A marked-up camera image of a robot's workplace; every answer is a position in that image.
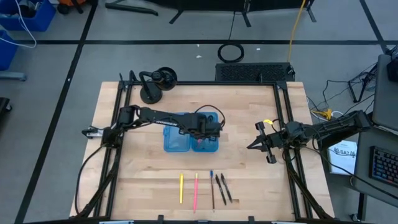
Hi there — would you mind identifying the blue storage bin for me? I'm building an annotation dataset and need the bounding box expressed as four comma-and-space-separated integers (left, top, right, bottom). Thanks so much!
0, 29, 19, 72
0, 0, 57, 32

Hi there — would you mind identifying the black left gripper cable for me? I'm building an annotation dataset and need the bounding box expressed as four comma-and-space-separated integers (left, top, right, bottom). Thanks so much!
193, 104, 226, 129

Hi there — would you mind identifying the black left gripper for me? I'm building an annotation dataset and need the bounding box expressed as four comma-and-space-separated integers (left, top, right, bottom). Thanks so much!
186, 112, 224, 144

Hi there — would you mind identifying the yellow hanging cable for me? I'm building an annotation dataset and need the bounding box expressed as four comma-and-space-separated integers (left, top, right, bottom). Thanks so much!
286, 0, 307, 63

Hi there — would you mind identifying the black backlit keyboard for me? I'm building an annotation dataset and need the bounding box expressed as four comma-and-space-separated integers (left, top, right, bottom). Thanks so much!
369, 145, 398, 188

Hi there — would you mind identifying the black desk lamp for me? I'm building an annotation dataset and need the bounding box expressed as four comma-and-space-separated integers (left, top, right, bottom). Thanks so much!
138, 66, 178, 105

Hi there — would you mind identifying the blue plastic supply box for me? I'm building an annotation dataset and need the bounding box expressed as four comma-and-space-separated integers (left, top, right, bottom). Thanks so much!
163, 111, 220, 153

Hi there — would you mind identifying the black aluminium rig frame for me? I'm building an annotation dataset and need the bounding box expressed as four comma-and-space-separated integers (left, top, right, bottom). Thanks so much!
70, 70, 335, 224

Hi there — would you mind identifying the orange shop vacuum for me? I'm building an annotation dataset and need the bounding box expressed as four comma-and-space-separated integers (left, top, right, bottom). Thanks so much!
57, 0, 94, 15

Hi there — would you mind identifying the black perforated computer case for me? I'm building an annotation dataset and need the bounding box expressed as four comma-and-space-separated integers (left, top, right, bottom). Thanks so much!
214, 62, 296, 83

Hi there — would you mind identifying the black silver side bracket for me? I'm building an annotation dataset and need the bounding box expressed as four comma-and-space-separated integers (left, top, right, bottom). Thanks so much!
81, 125, 104, 139

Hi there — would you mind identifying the black power cable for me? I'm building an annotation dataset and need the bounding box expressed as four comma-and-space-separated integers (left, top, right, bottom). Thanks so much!
74, 144, 105, 215

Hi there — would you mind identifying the grey metal base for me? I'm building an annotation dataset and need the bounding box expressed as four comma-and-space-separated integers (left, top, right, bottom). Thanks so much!
0, 72, 27, 82

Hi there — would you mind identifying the yellow highlighter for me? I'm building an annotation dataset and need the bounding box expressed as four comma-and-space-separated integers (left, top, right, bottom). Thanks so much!
178, 173, 185, 205

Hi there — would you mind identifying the black pen silver clip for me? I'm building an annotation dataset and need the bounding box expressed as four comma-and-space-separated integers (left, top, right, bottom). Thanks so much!
220, 172, 233, 204

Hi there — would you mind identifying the pink pencil yellow eraser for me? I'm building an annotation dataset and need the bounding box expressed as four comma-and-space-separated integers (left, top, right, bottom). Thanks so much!
192, 172, 199, 214

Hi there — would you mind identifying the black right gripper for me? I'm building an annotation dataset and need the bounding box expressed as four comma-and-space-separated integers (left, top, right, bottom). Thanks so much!
247, 120, 308, 165

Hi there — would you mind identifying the grey desk top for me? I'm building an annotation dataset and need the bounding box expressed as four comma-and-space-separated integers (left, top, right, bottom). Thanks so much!
372, 53, 398, 131
351, 126, 398, 200

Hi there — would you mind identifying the black pen white script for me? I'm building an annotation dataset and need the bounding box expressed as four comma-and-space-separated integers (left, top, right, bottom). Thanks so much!
215, 174, 228, 206

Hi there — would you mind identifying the white printed paper sheet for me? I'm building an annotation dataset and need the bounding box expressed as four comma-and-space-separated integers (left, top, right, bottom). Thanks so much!
328, 139, 358, 176

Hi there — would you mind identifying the brown pencil blue eraser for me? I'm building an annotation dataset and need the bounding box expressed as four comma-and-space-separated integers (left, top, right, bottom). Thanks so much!
209, 169, 216, 213

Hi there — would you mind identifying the coiled black cable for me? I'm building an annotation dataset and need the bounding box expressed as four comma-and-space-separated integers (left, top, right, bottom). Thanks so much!
216, 42, 246, 64

